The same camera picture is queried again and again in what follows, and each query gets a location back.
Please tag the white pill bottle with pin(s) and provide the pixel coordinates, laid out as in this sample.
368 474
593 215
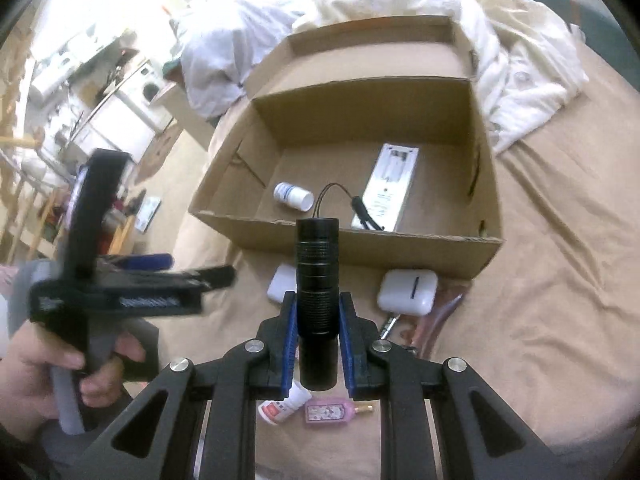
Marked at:
292 195

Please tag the brown round mat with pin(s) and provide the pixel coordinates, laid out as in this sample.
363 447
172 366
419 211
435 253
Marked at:
160 152

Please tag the pink transparent pouch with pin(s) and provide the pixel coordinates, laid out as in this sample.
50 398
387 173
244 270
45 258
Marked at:
440 325

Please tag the person's left hand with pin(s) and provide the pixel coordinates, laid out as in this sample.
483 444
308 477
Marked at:
30 375

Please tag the white flat rectangular box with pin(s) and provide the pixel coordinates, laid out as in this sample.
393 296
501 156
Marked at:
392 180

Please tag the cardboard box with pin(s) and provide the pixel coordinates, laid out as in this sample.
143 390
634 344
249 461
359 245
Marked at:
350 125

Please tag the white earbuds case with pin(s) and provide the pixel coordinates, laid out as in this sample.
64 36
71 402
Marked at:
400 295

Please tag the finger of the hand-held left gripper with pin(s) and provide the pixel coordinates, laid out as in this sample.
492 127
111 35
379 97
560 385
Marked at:
150 261
215 276

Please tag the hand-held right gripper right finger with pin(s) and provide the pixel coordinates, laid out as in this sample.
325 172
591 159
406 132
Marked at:
348 347

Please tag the pink perfume bottle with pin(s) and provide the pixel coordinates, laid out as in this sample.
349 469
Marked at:
327 411

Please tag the lavender blanket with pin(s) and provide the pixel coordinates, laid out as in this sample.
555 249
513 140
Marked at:
225 45

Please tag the white cabinet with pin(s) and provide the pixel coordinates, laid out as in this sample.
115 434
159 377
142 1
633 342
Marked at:
120 125

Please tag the wooden shelf rack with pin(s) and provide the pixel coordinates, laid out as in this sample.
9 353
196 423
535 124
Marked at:
30 200

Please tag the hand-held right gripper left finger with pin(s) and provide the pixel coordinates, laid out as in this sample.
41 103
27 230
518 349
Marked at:
287 342

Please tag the white washing machine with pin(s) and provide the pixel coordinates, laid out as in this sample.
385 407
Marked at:
147 90

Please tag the white kitchen appliance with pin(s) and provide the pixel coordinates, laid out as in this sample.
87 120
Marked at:
47 82

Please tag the white bathroom scale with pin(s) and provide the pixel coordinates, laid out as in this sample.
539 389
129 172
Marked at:
149 212

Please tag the cream printed duvet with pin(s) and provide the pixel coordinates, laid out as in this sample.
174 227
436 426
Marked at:
525 75

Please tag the small white tube red label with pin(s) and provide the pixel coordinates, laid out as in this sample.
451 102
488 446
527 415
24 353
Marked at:
280 407

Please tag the white charger plug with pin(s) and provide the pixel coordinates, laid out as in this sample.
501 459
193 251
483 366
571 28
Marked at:
280 282

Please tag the green headboard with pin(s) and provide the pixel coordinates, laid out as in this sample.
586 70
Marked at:
605 35

